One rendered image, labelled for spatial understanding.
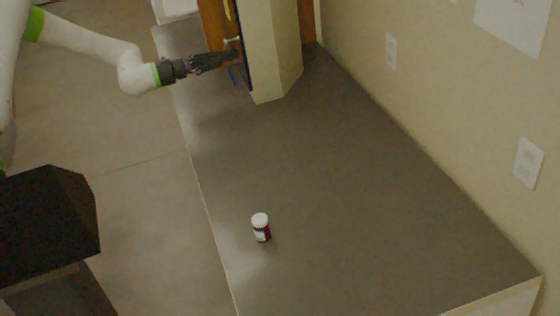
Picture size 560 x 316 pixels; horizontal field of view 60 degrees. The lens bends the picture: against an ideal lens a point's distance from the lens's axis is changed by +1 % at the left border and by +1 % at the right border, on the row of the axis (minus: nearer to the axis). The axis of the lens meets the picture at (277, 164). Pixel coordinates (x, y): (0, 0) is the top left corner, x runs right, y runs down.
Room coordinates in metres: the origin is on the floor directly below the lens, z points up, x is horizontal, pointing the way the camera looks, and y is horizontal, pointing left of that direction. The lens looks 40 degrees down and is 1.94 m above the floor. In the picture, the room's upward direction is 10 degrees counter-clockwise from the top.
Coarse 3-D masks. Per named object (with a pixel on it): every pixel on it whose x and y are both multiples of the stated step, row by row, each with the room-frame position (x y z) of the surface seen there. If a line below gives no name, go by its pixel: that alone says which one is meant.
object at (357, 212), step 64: (320, 64) 1.79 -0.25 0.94; (192, 128) 1.48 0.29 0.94; (256, 128) 1.41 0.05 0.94; (320, 128) 1.34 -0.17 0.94; (384, 128) 1.28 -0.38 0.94; (256, 192) 1.07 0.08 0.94; (320, 192) 1.03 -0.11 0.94; (384, 192) 0.98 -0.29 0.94; (448, 192) 0.94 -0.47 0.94; (256, 256) 0.83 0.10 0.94; (320, 256) 0.79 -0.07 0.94; (384, 256) 0.76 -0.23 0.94; (448, 256) 0.72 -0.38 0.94; (512, 256) 0.69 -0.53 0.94
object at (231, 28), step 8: (232, 0) 1.56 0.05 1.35; (224, 8) 1.76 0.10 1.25; (232, 8) 1.59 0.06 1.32; (224, 16) 1.80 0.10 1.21; (232, 16) 1.62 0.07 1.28; (224, 24) 1.84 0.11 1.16; (232, 24) 1.65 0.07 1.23; (232, 32) 1.69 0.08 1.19; (240, 32) 1.56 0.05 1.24; (240, 40) 1.56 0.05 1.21; (240, 48) 1.59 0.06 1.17; (240, 56) 1.62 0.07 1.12; (240, 64) 1.66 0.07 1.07; (240, 72) 1.70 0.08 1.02; (248, 72) 1.57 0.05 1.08; (248, 80) 1.56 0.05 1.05; (248, 88) 1.58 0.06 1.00
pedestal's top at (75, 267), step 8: (72, 264) 0.92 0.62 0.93; (80, 264) 0.94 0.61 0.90; (48, 272) 0.90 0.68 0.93; (56, 272) 0.91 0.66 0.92; (64, 272) 0.91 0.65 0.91; (72, 272) 0.91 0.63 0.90; (32, 280) 0.89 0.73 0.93; (40, 280) 0.89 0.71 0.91; (48, 280) 0.90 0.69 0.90; (8, 288) 0.88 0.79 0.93; (16, 288) 0.88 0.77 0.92; (24, 288) 0.88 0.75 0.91; (0, 296) 0.87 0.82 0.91
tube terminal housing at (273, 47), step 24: (240, 0) 1.56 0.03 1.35; (264, 0) 1.58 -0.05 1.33; (288, 0) 1.70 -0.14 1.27; (240, 24) 1.57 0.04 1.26; (264, 24) 1.58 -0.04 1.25; (288, 24) 1.68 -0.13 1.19; (264, 48) 1.57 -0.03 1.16; (288, 48) 1.66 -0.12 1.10; (264, 72) 1.57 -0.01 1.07; (288, 72) 1.64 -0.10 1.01; (264, 96) 1.57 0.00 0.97
